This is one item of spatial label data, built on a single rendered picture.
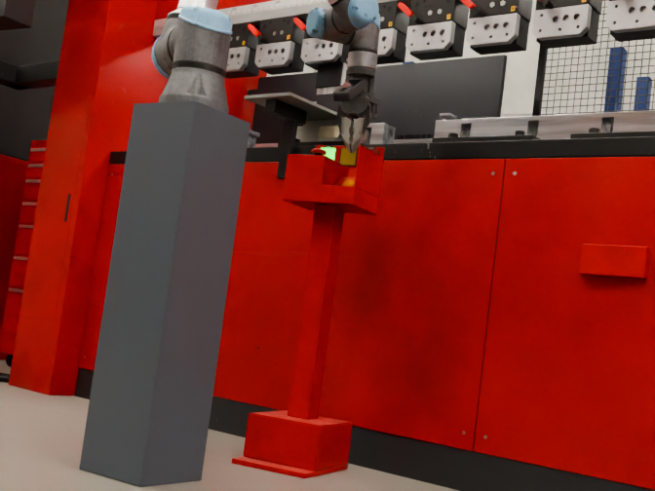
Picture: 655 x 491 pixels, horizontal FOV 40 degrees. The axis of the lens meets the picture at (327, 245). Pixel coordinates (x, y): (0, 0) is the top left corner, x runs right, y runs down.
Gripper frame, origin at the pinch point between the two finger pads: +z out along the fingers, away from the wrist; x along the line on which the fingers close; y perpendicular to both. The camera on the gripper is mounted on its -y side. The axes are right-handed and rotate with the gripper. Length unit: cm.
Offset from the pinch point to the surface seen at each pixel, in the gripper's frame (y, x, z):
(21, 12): 21, 136, -45
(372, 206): 6.6, -4.7, 14.1
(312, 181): -5.6, 7.2, 9.7
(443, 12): 35, -9, -44
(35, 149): 93, 193, -6
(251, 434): -14, 13, 74
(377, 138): 37.0, 8.4, -7.7
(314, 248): -2.0, 6.7, 26.5
